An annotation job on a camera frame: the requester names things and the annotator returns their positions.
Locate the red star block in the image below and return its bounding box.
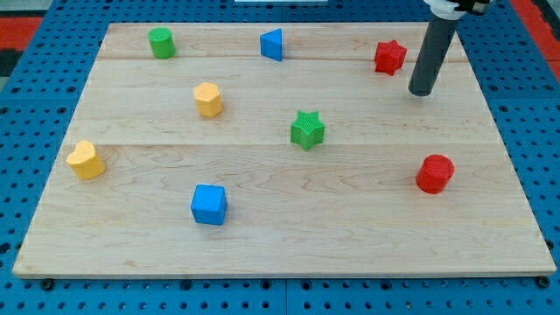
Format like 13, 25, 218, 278
374, 40, 408, 76

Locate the green cylinder block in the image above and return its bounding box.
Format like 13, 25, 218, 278
148, 27, 176, 59

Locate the light wooden board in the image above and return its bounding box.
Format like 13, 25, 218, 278
13, 23, 557, 279

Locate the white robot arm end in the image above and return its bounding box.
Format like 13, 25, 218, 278
423, 0, 496, 21

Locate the red cylinder block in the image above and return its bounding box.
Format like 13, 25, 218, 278
416, 154, 455, 194

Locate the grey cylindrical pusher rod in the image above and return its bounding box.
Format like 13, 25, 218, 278
408, 14, 459, 96

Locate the green star block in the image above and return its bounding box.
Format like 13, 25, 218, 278
290, 110, 325, 151

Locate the blue cube block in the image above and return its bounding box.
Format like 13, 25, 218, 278
191, 184, 228, 226

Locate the blue triangle block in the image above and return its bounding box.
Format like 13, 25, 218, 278
259, 29, 284, 61

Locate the yellow heart block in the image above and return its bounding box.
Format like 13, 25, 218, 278
66, 140, 106, 179

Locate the yellow hexagon block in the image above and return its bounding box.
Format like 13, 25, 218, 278
193, 82, 223, 118

